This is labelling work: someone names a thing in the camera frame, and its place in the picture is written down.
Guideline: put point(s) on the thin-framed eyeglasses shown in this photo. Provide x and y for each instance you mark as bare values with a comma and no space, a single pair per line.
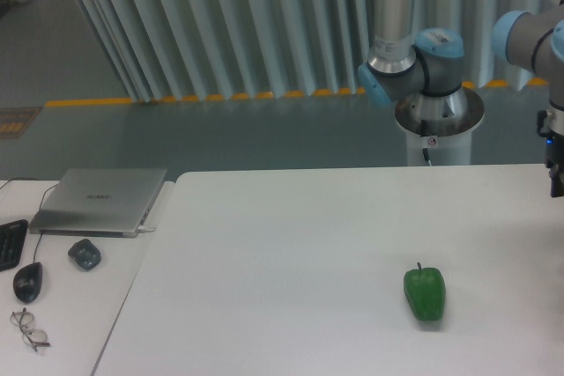
34,338

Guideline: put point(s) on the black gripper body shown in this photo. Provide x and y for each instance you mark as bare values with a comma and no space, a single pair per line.
550,127

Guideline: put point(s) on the green bell pepper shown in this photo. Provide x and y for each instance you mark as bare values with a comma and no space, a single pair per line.
425,292

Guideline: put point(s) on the black keyboard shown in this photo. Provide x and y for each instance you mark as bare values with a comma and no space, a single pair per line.
12,240

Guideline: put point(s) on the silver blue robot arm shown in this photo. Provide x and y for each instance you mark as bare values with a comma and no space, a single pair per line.
422,77

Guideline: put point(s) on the black computer mouse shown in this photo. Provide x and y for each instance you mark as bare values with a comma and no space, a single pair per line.
27,282

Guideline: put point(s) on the white USB plug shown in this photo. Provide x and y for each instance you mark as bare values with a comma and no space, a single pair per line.
143,229

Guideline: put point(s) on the corrugated white partition screen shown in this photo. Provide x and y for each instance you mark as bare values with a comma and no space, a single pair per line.
201,49

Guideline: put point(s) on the black earbud case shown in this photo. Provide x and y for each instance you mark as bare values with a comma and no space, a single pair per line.
85,254

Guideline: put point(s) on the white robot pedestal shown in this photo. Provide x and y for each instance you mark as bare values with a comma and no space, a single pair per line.
438,130

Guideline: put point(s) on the silver Huawei laptop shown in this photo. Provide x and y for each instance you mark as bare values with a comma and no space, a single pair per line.
105,202

